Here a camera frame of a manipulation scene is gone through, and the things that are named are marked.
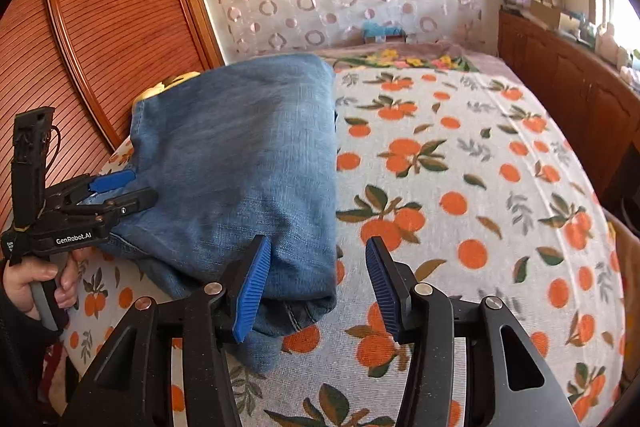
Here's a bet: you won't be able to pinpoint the blue denim jeans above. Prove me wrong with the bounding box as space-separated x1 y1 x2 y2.
103 54 337 373

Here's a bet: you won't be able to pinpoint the person's left hand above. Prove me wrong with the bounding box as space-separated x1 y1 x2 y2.
2 248 90 321

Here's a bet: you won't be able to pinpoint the yellow Pikachu plush toy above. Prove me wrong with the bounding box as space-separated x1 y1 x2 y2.
132 72 201 105

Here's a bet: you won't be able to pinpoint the orange print bed quilt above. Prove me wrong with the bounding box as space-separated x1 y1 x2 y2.
63 67 625 426

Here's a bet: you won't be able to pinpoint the wooden louvered wardrobe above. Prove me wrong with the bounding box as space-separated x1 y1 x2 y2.
1 0 222 216

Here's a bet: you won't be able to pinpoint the long wooden side cabinet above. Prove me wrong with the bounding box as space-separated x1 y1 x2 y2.
498 9 639 212

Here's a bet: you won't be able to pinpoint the cardboard box with blue cloth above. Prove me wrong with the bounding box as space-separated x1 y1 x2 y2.
361 20 407 43

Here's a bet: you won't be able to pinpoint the floral pink blanket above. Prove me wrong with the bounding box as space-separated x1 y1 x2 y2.
278 40 522 84

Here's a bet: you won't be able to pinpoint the pink white jug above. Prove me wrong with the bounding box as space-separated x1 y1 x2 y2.
594 23 618 66

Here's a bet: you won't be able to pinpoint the open cardboard box on cabinet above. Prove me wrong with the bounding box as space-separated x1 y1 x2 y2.
528 0 562 30

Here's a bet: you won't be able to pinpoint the window with wooden frame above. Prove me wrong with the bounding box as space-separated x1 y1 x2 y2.
589 0 639 54

